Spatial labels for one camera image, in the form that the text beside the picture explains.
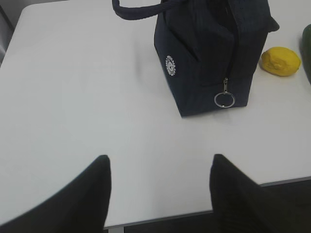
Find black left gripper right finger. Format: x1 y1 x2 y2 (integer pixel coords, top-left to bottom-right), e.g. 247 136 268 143
209 154 311 233

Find yellow lemon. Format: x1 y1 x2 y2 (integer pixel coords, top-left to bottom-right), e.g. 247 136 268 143
260 47 301 77

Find green cucumber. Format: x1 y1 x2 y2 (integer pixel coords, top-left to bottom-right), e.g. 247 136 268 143
301 25 311 82

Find dark navy lunch bag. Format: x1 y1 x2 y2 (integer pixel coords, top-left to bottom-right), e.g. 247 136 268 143
112 0 279 117

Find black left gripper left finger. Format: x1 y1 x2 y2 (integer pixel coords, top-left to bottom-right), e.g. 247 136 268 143
0 155 111 233

